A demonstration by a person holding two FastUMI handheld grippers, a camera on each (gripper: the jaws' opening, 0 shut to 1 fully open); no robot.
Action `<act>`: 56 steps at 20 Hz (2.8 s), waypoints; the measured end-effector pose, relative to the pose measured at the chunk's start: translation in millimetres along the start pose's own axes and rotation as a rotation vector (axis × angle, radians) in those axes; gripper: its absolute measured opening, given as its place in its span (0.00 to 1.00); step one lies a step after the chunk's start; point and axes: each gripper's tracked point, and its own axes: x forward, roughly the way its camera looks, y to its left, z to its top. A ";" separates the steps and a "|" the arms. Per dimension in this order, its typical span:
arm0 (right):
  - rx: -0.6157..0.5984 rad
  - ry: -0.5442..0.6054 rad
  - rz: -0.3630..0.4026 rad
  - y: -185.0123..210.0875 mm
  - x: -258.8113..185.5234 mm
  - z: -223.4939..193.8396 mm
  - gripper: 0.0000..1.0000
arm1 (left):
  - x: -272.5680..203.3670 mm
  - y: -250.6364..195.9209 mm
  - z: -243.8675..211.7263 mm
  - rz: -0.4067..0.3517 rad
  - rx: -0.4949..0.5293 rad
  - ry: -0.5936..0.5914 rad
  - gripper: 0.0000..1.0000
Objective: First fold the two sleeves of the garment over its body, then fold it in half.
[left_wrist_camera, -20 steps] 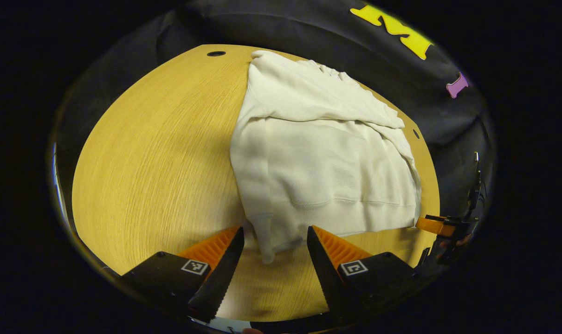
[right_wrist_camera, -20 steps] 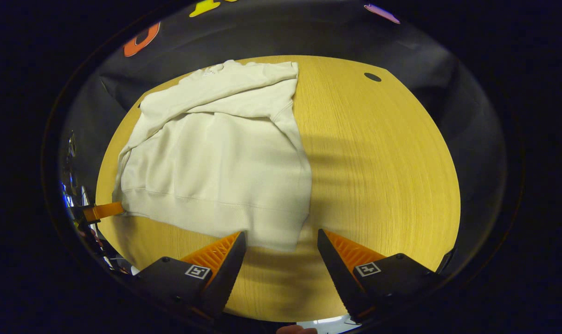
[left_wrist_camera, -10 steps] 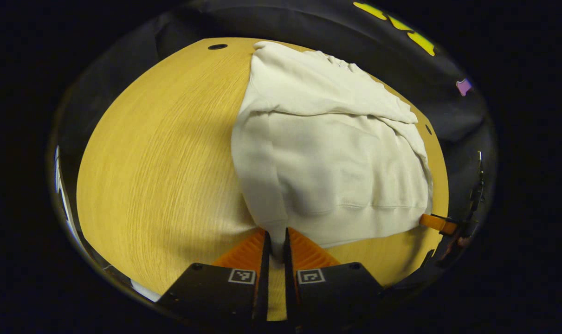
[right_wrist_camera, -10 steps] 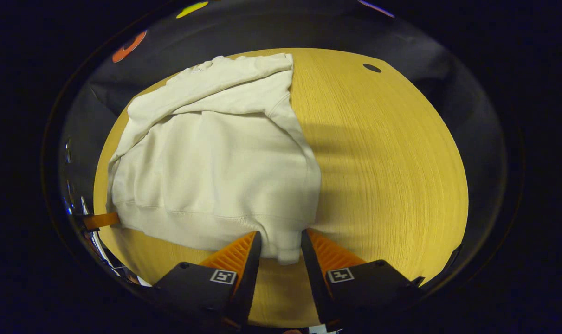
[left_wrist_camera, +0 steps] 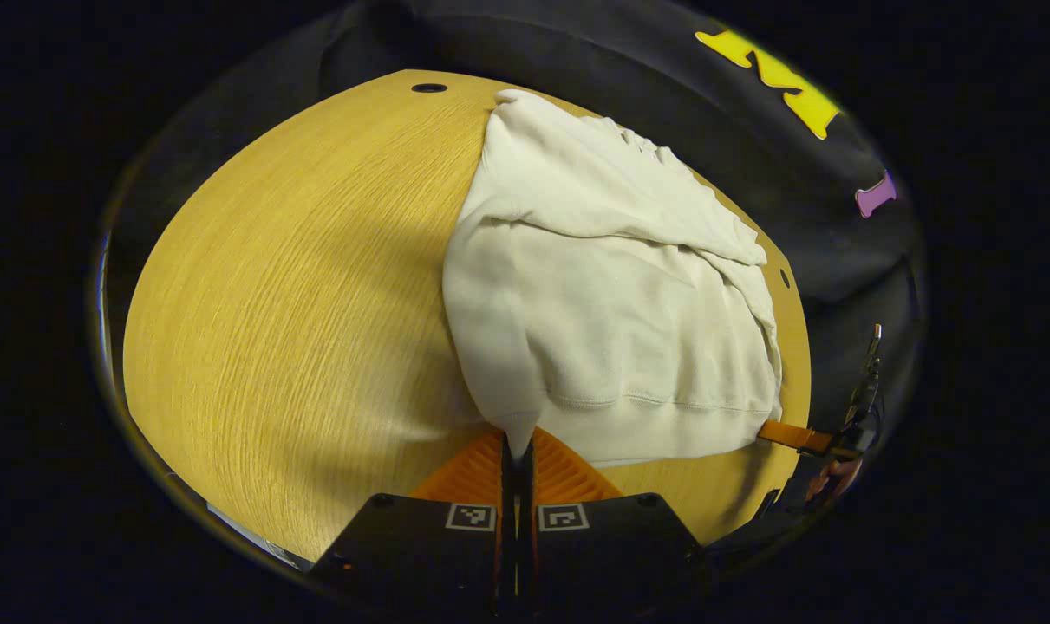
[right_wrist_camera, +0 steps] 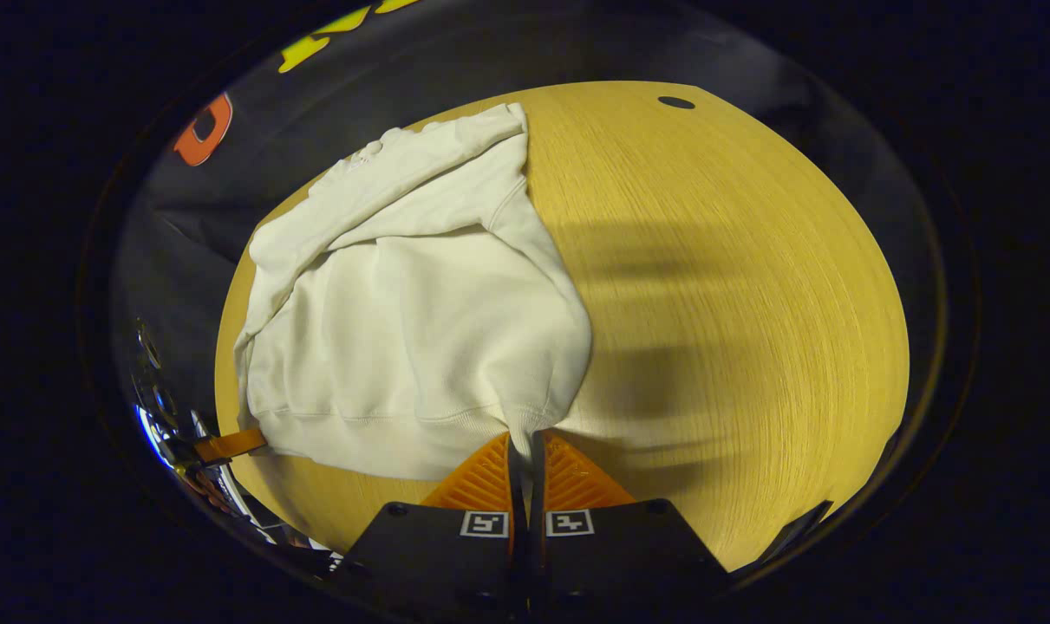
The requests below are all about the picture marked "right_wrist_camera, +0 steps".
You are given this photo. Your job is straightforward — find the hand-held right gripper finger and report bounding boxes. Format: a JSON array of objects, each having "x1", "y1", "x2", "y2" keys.
[
  {"x1": 527, "y1": 429, "x2": 734, "y2": 624},
  {"x1": 336, "y1": 432, "x2": 525, "y2": 624}
]

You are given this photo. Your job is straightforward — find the cream white sweatshirt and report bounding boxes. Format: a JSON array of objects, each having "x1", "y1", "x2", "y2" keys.
[{"x1": 232, "y1": 102, "x2": 593, "y2": 483}]

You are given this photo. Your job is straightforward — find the black backdrop cloth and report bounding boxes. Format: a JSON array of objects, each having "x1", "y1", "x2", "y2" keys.
[{"x1": 108, "y1": 0, "x2": 946, "y2": 486}]

